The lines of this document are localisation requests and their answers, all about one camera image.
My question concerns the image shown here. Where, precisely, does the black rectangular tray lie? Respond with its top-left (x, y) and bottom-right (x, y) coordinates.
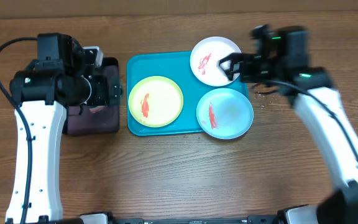
top-left (63, 57), bottom-right (119, 136)

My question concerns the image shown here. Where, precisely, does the white plate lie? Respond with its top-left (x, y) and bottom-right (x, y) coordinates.
top-left (190, 37), bottom-right (241, 86)

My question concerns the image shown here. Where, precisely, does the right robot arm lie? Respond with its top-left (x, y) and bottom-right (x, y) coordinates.
top-left (218, 25), bottom-right (358, 223)

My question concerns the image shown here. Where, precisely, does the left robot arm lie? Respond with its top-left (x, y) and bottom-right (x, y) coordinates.
top-left (5, 33), bottom-right (123, 223)

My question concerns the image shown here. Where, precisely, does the light blue plate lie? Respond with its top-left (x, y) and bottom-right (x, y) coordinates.
top-left (196, 88), bottom-right (254, 140)

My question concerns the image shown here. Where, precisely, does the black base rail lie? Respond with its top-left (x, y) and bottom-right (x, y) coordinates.
top-left (79, 212), bottom-right (291, 224)

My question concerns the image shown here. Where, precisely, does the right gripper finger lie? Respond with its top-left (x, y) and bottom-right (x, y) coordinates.
top-left (219, 63), bottom-right (243, 81)
top-left (218, 53), bottom-right (244, 67)

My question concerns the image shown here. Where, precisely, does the yellow-green plate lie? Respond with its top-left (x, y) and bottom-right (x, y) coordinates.
top-left (127, 76), bottom-right (184, 128)

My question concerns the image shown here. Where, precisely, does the teal plastic tray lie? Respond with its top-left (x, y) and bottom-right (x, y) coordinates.
top-left (126, 50), bottom-right (249, 137)

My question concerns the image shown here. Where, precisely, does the green and red sponge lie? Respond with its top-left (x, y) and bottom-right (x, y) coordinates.
top-left (89, 106), bottom-right (106, 113)

